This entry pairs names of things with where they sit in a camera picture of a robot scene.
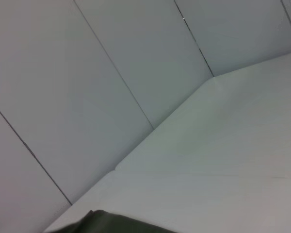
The dark green FREE t-shirt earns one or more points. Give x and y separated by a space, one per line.
111 223

